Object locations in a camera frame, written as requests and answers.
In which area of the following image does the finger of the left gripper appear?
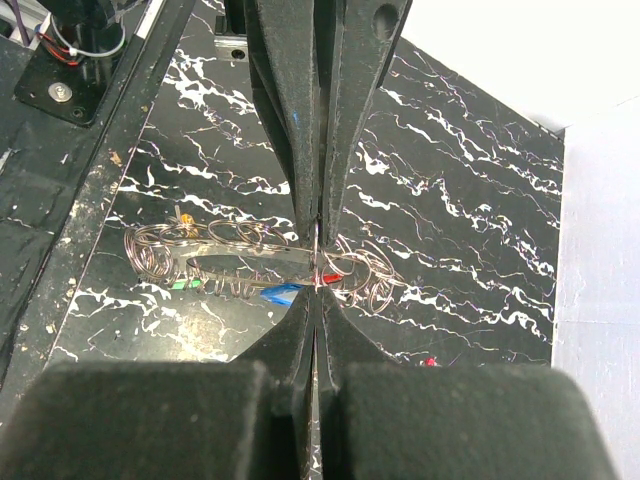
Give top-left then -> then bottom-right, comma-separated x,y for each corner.
319,1 -> 412,245
244,1 -> 319,245

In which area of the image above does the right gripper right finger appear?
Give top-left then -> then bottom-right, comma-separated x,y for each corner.
317,289 -> 616,479

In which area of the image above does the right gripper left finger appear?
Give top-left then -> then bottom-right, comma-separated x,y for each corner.
1,288 -> 314,479

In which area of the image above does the blue key tag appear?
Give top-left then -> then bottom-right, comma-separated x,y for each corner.
260,283 -> 303,307

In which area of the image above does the metal key organizer disc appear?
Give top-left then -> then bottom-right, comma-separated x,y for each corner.
124,215 -> 404,313

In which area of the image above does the red key tag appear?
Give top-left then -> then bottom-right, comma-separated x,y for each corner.
319,273 -> 343,285

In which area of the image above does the green key tag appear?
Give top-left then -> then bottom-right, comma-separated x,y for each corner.
170,279 -> 202,290

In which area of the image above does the ice cream keychain toy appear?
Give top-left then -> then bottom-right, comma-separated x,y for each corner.
423,357 -> 439,367

